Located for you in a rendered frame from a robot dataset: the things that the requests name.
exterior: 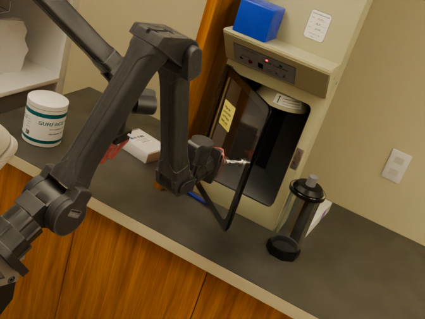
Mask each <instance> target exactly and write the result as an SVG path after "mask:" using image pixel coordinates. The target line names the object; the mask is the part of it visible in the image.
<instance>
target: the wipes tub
mask: <svg viewBox="0 0 425 319"><path fill-rule="evenodd" d="M68 105H69V100H68V99H67V98H66V97H64V96H63V95H61V94H58V93H57V92H53V91H45V90H36V91H32V92H29V93H28V97H27V104H26V108H25V116H24V121H23V128H22V138H23V139H24V140H25V141H26V142H28V143H29V144H32V145H34V146H39V147H54V146H57V145H59V144H60V143H61V139H62V136H63V130H64V127H65V121H66V115H67V112H68Z"/></svg>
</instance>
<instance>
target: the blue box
mask: <svg viewBox="0 0 425 319"><path fill-rule="evenodd" d="M285 10H286V9H285V8H283V7H281V6H278V5H276V4H273V3H270V2H268V1H265V0H241V3H240V6H239V9H238V13H237V16H236V19H235V22H234V25H233V30H234V31H236V32H239V33H241V34H243V35H246V36H249V37H251V38H253V39H256V40H258V41H261V42H267V41H271V40H273V39H275V38H276V35H277V33H278V30H279V27H280V24H281V21H282V19H283V15H284V13H285Z"/></svg>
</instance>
